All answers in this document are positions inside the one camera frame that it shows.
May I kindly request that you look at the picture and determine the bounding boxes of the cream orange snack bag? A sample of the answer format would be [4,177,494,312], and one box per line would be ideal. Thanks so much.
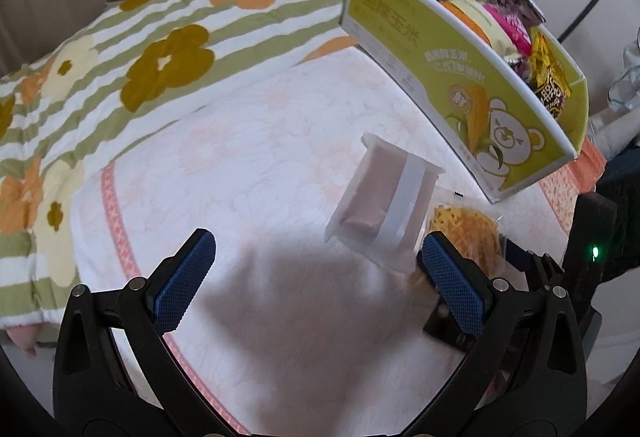
[439,0,518,56]

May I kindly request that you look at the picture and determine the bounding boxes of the orange waffle snack pack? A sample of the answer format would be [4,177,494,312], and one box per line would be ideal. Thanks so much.
[426,204,503,278]

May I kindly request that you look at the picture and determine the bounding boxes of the yellow chocolate snack bag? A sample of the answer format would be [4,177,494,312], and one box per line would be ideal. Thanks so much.
[528,33,570,119]

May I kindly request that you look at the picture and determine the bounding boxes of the translucent brown powder pouch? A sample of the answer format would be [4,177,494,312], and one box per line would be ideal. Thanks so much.
[324,134,444,275]

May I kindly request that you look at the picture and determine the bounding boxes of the pink strawberry rice snack bag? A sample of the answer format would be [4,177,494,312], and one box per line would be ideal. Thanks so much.
[483,2,533,56]

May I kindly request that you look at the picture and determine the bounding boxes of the floral striped quilt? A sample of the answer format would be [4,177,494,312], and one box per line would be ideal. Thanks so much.
[1,0,346,329]

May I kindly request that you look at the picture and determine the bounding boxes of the green cardboard box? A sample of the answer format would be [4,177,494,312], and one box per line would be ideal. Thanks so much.
[341,0,588,202]

